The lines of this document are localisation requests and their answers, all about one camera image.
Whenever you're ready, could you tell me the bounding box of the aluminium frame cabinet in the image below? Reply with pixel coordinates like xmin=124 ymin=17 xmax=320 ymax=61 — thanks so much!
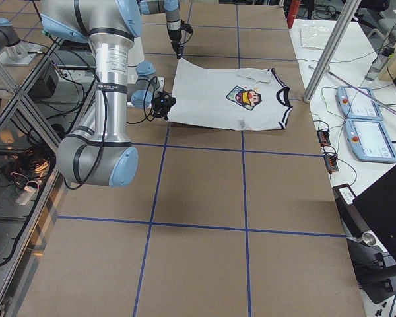
xmin=0 ymin=39 xmax=94 ymax=316

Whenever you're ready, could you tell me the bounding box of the aluminium frame post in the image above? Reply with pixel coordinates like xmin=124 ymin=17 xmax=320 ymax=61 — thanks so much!
xmin=303 ymin=0 xmax=361 ymax=103

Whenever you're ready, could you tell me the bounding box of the far blue teach pendant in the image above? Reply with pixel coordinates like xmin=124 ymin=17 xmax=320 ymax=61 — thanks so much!
xmin=336 ymin=86 xmax=383 ymax=121

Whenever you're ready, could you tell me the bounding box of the grey cartoon print t-shirt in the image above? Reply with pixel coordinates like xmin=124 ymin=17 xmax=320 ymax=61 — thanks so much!
xmin=168 ymin=59 xmax=292 ymax=131

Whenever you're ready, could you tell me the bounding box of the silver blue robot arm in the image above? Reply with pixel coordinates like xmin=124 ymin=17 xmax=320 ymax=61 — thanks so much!
xmin=41 ymin=1 xmax=176 ymax=187
xmin=139 ymin=0 xmax=183 ymax=59

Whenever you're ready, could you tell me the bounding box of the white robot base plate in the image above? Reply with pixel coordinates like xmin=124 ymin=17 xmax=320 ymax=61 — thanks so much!
xmin=125 ymin=36 xmax=166 ymax=108

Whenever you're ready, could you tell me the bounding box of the clear plastic bag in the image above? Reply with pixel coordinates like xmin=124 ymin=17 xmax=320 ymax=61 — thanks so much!
xmin=300 ymin=26 xmax=331 ymax=50

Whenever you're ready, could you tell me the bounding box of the silver reacher grabber stick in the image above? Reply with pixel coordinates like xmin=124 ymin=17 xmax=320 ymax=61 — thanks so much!
xmin=326 ymin=70 xmax=396 ymax=115

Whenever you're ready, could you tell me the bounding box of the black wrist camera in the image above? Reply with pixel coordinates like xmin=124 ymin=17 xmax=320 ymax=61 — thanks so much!
xmin=181 ymin=23 xmax=193 ymax=34

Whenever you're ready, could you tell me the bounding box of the blue teach pendant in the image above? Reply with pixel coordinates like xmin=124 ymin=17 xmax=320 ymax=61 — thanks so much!
xmin=345 ymin=119 xmax=396 ymax=164
xmin=336 ymin=86 xmax=383 ymax=121

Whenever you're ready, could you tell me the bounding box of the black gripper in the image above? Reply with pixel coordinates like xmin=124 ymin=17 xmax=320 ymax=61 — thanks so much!
xmin=168 ymin=29 xmax=183 ymax=59
xmin=151 ymin=92 xmax=176 ymax=120

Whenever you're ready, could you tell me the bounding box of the black usb hub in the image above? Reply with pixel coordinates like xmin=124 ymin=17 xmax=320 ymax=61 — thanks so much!
xmin=323 ymin=153 xmax=339 ymax=174
xmin=317 ymin=129 xmax=331 ymax=147

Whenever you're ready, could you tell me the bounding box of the near blue teach pendant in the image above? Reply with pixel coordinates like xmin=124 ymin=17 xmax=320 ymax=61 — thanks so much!
xmin=345 ymin=119 xmax=396 ymax=164

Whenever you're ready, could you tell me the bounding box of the black USB hub right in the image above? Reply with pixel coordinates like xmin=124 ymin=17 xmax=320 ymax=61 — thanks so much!
xmin=323 ymin=153 xmax=339 ymax=174

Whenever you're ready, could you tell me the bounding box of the black USB hub left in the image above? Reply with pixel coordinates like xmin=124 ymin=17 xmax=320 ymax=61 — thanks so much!
xmin=317 ymin=129 xmax=331 ymax=147

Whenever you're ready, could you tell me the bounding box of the red cylinder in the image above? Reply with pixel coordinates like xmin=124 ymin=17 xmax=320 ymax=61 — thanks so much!
xmin=286 ymin=0 xmax=301 ymax=29

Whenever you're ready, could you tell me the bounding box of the black laptop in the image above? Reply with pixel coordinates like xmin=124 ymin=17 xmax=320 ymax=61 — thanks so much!
xmin=354 ymin=165 xmax=396 ymax=261

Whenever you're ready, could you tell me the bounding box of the black camera stand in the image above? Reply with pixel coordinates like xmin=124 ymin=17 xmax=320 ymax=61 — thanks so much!
xmin=346 ymin=238 xmax=396 ymax=304

